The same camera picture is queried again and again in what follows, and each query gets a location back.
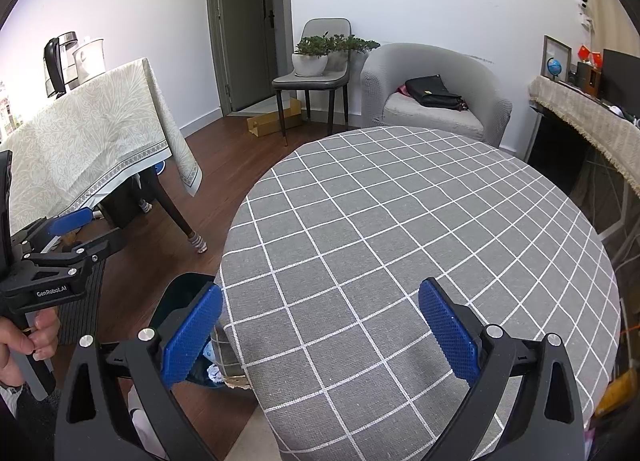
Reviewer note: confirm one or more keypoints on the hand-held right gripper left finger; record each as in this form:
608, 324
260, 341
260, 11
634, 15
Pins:
192, 336

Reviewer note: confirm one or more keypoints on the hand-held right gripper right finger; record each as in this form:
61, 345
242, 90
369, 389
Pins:
447, 333

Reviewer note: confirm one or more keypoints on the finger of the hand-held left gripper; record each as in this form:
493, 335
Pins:
85, 251
70, 221

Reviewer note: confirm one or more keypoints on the dark teal trash bin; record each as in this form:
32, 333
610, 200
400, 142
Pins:
180, 291

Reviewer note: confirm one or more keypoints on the person's left hand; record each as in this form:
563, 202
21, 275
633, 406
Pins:
45, 336

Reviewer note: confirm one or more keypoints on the cream patterned tablecloth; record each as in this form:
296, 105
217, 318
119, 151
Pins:
90, 141

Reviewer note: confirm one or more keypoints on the grey checked tablecloth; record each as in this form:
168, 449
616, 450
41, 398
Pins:
400, 251

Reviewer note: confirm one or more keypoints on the dark wooden table leg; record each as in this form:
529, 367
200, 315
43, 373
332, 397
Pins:
172, 211

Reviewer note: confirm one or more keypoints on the beige rug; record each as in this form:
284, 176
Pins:
255, 436

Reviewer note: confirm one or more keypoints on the steel kettle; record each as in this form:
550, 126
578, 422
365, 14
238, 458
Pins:
57, 66

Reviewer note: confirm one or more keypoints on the grey armchair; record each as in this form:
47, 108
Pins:
430, 121

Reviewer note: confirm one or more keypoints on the flat cardboard box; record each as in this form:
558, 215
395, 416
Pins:
270, 123

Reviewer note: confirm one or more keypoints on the black bag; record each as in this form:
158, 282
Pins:
432, 91

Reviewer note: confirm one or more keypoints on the grey door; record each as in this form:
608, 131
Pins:
247, 41

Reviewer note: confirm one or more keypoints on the beige fringed cloth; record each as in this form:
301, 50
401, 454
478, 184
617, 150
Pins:
590, 121

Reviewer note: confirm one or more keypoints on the grey chair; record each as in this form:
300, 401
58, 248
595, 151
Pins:
310, 83

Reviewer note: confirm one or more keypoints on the potted green plant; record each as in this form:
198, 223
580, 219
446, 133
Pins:
310, 63

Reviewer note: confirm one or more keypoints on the small blue globe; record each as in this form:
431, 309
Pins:
555, 67

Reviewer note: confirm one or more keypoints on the dark wooden box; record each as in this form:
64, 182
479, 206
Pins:
587, 77

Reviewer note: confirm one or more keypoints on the black monitor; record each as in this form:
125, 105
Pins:
622, 76

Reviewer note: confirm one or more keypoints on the small red flags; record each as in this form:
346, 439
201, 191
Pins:
590, 55

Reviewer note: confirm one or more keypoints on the wooden picture frame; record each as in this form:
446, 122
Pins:
566, 48

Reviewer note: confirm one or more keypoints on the white security camera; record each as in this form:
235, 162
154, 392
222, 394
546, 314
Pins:
585, 6

